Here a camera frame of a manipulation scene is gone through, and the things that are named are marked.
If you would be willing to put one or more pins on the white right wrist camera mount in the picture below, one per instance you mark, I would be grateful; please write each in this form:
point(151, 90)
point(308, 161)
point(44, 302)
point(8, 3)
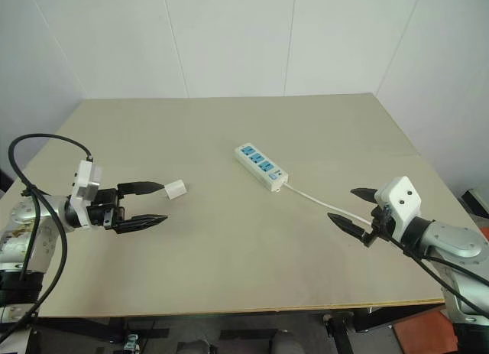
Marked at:
point(401, 201)

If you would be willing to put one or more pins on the dark case with grey edge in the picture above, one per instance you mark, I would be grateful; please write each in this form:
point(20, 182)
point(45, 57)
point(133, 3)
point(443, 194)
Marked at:
point(475, 203)

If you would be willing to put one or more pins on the orange red box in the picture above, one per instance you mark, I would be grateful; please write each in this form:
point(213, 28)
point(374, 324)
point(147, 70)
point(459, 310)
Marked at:
point(424, 333)

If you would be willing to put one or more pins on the black table frame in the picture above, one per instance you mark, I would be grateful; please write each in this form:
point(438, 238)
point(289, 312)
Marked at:
point(340, 331)

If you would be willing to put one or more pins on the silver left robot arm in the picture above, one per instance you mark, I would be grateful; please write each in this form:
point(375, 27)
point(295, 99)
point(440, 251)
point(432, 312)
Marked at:
point(23, 213)

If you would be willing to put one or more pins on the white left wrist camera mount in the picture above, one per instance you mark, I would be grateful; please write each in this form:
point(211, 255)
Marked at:
point(86, 182)

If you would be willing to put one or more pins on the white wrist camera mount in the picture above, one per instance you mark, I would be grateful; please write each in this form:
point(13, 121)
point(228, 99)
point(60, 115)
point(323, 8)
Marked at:
point(401, 201)
point(86, 182)

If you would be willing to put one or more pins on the white plug adapter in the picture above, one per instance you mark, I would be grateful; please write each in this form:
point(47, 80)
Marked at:
point(176, 190)

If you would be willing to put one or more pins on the dark object at wall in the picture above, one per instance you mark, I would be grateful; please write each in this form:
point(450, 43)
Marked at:
point(5, 180)

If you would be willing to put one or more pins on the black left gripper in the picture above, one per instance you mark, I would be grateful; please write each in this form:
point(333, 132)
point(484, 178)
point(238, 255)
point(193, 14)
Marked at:
point(109, 210)

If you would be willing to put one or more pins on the white power strip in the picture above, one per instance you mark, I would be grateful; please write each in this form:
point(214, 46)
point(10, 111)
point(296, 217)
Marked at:
point(260, 164)

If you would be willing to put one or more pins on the small metal clamp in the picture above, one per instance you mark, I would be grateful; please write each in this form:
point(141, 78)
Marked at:
point(131, 341)

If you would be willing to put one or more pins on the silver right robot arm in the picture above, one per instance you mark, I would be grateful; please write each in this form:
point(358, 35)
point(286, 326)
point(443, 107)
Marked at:
point(452, 239)

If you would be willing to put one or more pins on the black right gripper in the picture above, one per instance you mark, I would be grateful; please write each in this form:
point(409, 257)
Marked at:
point(382, 224)

